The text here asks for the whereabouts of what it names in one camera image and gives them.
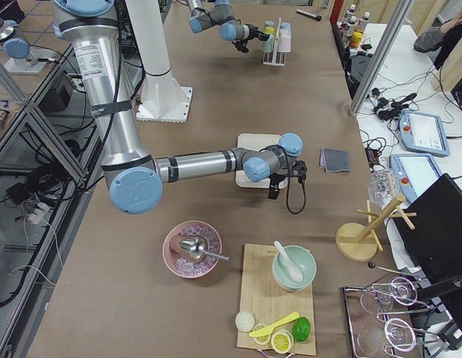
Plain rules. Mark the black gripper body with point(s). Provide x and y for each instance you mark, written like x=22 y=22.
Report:
x=276 y=181
x=250 y=33

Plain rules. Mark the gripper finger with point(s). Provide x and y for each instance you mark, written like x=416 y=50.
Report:
x=273 y=192
x=241 y=45
x=299 y=171
x=262 y=36

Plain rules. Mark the white wire cup rack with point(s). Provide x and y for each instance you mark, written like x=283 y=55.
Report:
x=275 y=58

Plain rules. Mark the cream rabbit tray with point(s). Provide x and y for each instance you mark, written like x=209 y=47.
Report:
x=254 y=142

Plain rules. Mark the green cup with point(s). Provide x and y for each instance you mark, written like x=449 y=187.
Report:
x=267 y=45

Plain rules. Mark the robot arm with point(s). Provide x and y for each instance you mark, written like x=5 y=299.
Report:
x=222 y=15
x=134 y=178

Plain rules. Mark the cream white cup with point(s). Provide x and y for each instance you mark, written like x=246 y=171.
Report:
x=285 y=33

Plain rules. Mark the pink cup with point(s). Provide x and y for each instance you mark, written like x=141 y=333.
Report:
x=284 y=44

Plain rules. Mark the clear plastic cup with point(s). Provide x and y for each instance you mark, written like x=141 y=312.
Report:
x=382 y=187

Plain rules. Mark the grey folded cloth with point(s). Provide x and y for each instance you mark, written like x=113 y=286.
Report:
x=334 y=160

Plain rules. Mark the metal cylinder black cap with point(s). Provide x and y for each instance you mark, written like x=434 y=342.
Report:
x=309 y=15

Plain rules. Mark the white ceramic spoon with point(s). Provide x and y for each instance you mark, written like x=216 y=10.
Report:
x=293 y=270

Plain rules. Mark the wooden mug tree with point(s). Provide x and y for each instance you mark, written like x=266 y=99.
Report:
x=360 y=242

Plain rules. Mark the metal scoop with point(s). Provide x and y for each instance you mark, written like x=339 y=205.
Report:
x=196 y=249

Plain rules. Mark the blue teach pendant near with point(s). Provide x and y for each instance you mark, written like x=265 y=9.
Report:
x=415 y=173

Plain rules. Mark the blue teach pendant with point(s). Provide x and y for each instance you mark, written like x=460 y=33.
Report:
x=423 y=132
x=415 y=173

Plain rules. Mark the pink bowl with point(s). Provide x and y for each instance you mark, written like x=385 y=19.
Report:
x=181 y=265

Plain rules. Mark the yellow plastic knife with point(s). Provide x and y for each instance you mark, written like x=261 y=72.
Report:
x=268 y=329

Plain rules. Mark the blue teach pendant far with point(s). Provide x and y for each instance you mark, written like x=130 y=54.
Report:
x=423 y=132

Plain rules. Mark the green lime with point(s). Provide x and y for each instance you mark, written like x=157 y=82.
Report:
x=301 y=329

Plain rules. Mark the lemon slice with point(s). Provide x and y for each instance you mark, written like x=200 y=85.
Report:
x=282 y=341

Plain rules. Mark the black monitor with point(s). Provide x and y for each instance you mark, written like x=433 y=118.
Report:
x=435 y=243

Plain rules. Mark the seated person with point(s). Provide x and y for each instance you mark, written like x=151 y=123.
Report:
x=445 y=37

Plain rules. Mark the aluminium frame post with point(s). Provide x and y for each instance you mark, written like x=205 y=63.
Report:
x=388 y=37

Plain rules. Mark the wire glass rack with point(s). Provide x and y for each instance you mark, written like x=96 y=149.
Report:
x=402 y=314

